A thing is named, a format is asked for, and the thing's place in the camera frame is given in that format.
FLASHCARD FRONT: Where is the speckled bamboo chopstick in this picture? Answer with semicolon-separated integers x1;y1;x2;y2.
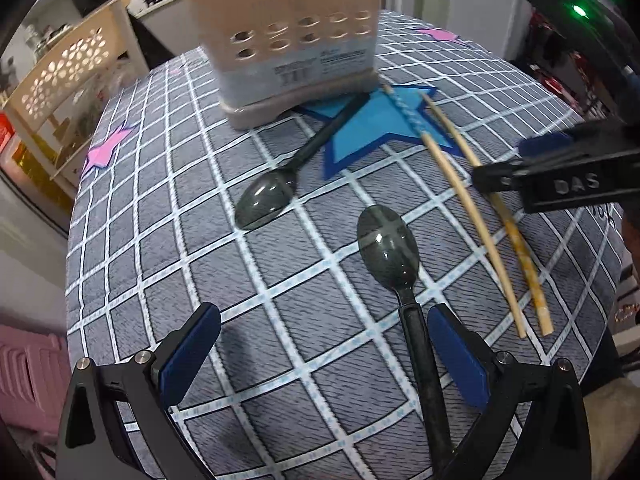
422;93;553;336

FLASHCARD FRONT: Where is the dark translucent spoon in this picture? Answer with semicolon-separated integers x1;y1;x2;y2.
234;93;370;231
357;205;452;478

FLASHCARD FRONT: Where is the plain bamboo chopstick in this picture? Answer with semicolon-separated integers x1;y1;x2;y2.
382;83;528;340

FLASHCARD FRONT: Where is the beige utensil holder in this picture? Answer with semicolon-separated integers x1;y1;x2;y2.
184;0;381;130

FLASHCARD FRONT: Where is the pink plastic stool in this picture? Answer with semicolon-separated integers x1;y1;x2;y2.
0;325;70;437

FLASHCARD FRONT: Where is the grey checked tablecloth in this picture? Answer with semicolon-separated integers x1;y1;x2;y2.
64;8;626;480

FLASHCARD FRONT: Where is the beige flower-cutout storage rack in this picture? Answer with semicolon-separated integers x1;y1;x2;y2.
3;0;149;197

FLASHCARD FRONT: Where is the red plastic basket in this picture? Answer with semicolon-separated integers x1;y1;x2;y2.
0;112;15;153

